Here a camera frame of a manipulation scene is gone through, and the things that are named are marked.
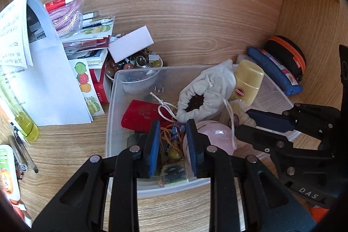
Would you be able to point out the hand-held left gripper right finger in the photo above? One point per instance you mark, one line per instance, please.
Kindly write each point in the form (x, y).
(194, 150)

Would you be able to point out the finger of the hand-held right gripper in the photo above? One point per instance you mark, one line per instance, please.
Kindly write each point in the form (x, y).
(258, 137)
(272, 119)

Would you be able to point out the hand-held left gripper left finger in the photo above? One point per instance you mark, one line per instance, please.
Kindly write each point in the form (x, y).
(155, 150)

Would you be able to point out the pale pink round container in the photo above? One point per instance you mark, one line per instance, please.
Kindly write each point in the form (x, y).
(217, 137)

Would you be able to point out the red velvet pouch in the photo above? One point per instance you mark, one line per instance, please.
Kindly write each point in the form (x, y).
(138, 115)

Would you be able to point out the clear plastic storage box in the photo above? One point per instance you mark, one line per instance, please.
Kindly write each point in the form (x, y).
(174, 190)

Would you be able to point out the yellow plastic bottle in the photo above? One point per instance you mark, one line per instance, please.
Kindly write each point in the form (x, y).
(244, 79)

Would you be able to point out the person's right forearm orange sleeve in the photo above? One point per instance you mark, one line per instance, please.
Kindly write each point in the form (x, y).
(318, 214)

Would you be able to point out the wooden desktop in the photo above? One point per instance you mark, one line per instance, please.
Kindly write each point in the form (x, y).
(68, 145)

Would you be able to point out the orange rubber bands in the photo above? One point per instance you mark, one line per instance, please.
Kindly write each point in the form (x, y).
(167, 135)

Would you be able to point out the yellow bead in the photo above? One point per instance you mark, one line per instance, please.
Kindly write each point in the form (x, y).
(174, 154)

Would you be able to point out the green printed packet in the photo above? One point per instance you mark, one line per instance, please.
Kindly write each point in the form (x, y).
(174, 172)

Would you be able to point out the blue pencil case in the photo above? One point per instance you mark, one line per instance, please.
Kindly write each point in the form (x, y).
(272, 69)

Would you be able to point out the small clear clip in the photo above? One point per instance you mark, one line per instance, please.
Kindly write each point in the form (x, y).
(159, 90)

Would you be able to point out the small clear plastic bowl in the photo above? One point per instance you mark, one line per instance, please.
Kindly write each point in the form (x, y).
(138, 86)

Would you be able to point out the small white round jar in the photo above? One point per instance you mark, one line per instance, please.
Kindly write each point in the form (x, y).
(242, 59)

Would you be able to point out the black case with orange zip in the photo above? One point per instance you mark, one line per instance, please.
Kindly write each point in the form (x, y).
(282, 50)

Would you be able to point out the red and white box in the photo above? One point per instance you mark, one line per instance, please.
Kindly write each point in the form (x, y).
(99, 88)

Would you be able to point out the bowl of glass beads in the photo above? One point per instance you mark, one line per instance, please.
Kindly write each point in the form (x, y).
(127, 66)

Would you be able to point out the fruit sticker sheet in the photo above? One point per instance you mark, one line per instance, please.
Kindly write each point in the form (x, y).
(87, 85)

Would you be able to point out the white card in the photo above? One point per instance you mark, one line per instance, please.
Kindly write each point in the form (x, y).
(130, 44)

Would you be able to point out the large white paper sheet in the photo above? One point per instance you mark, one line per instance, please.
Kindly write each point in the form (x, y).
(54, 90)

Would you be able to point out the black pen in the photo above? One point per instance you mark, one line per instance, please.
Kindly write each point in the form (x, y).
(27, 157)

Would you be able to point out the yellow-green transparent bottle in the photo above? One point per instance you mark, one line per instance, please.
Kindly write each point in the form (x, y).
(27, 128)

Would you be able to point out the pile of small packets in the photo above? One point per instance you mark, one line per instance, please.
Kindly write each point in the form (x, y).
(92, 33)

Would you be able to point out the clear pen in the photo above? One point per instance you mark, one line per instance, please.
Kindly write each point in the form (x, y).
(19, 156)

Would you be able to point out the orange and white packet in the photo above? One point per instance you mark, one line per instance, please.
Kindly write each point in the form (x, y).
(20, 211)

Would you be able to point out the white and green tube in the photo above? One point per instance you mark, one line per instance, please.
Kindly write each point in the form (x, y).
(8, 175)

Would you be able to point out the red and white packet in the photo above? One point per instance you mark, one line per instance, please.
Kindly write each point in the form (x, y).
(57, 3)

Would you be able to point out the printed white paper sheet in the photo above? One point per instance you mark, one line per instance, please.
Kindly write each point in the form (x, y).
(13, 31)

